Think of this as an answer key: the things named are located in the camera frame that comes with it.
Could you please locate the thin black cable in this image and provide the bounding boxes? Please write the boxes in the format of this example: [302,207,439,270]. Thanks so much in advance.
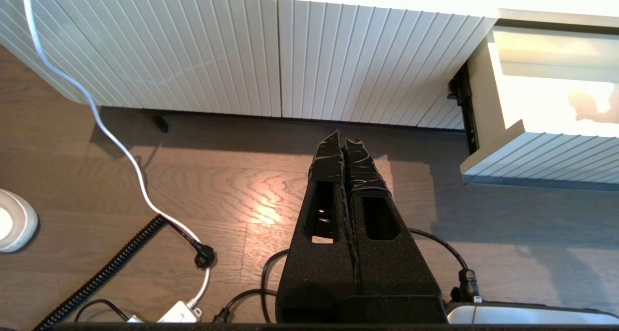
[73,299,132,322]

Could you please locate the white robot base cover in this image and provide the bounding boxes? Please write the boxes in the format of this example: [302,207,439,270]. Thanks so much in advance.
[445,301,619,325]

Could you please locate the black looped floor cable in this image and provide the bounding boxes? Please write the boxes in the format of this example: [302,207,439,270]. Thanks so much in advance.
[213,227,480,323]

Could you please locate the thick white power cord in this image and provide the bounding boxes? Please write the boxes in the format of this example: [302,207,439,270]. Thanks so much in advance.
[22,0,212,308]

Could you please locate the black coiled cable with plug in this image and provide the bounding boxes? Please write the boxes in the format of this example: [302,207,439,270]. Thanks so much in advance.
[34,214,217,329]

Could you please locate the white fluted drawer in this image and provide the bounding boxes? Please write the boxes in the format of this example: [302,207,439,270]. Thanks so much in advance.
[459,26,619,194]

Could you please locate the white power adapter block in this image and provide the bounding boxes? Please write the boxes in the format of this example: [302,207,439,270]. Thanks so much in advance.
[157,300,203,324]

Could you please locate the white tv cabinet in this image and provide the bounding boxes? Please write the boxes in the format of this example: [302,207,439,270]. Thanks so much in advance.
[0,0,619,131]

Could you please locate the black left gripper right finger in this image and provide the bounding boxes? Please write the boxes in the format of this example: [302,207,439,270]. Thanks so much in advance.
[343,138,444,299]

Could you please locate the white sneaker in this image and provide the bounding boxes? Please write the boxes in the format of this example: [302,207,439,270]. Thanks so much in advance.
[0,188,39,253]

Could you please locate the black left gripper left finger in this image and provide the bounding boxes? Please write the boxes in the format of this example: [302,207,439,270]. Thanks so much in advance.
[276,130,361,299]

